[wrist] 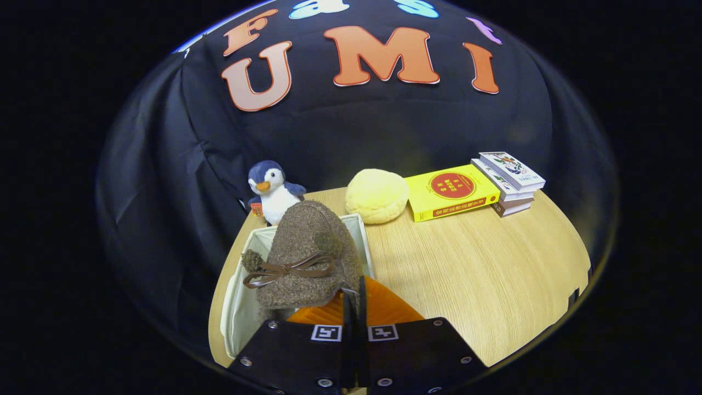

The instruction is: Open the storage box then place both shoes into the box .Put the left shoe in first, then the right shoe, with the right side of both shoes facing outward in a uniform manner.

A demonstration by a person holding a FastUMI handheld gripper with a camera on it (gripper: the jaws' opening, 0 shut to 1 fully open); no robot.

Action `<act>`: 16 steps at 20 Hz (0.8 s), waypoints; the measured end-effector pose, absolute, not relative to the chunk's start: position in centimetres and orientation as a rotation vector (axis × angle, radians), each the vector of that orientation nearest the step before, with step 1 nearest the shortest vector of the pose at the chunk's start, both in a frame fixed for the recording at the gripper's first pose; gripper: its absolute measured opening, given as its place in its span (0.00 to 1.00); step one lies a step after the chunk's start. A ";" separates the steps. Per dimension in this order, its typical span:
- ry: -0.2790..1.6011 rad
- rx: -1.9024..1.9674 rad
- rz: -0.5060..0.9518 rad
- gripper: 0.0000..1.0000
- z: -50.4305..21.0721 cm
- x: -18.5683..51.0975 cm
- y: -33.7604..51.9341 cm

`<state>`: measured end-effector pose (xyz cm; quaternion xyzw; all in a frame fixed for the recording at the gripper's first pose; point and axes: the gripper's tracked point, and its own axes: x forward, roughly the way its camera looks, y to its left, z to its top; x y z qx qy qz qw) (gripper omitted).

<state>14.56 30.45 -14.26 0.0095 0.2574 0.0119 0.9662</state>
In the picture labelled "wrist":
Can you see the brown fuzzy moccasin shoe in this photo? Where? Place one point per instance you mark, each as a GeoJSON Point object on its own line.
{"type": "Point", "coordinates": [312, 236]}

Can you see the beige fabric storage box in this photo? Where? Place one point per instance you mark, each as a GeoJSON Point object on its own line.
{"type": "Point", "coordinates": [236, 307]}

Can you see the white paperback book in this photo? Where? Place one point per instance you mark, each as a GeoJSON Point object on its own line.
{"type": "Point", "coordinates": [513, 193]}

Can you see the black backdrop cloth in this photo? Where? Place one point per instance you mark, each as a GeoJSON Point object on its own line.
{"type": "Point", "coordinates": [384, 126]}

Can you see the penguin plush toy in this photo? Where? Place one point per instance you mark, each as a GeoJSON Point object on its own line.
{"type": "Point", "coordinates": [274, 200]}

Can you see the yellow round plush cushion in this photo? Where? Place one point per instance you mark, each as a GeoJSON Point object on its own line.
{"type": "Point", "coordinates": [377, 196]}

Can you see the yellow book with red circle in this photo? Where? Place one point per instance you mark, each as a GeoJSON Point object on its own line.
{"type": "Point", "coordinates": [452, 192]}

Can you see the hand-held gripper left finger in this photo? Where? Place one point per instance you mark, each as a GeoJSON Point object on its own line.
{"type": "Point", "coordinates": [296, 356]}

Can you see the brown-edged book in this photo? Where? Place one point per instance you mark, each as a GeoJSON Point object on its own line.
{"type": "Point", "coordinates": [514, 207]}

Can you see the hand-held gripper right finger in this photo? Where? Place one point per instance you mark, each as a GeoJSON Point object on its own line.
{"type": "Point", "coordinates": [417, 356]}

